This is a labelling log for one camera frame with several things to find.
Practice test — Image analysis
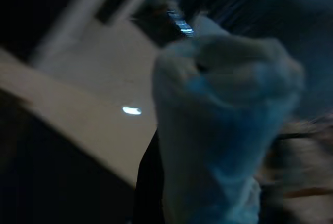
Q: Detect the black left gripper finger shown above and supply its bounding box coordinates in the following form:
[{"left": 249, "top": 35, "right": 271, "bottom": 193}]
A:
[{"left": 133, "top": 129, "right": 169, "bottom": 224}]

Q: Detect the black floor rug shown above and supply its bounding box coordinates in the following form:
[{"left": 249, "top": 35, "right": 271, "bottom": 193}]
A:
[{"left": 0, "top": 88, "right": 136, "bottom": 224}]

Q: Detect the white cloth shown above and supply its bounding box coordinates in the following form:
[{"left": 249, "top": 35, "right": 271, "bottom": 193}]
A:
[{"left": 152, "top": 34, "right": 305, "bottom": 224}]

